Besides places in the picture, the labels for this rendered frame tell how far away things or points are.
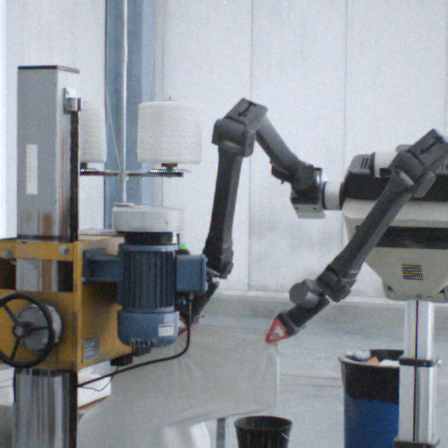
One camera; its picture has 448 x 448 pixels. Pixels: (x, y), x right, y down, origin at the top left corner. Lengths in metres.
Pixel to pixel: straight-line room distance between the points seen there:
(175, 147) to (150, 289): 0.37
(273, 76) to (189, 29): 1.07
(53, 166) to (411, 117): 8.51
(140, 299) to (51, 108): 0.50
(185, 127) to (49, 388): 0.73
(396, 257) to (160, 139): 0.89
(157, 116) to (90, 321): 0.54
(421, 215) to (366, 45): 8.03
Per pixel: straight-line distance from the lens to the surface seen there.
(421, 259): 3.26
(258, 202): 11.38
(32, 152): 2.69
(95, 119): 2.89
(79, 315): 2.66
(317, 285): 2.84
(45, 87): 2.68
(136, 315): 2.64
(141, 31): 11.69
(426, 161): 2.69
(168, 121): 2.75
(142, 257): 2.63
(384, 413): 5.08
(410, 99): 11.00
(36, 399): 2.74
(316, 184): 3.22
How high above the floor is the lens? 1.51
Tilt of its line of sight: 3 degrees down
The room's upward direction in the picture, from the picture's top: 1 degrees clockwise
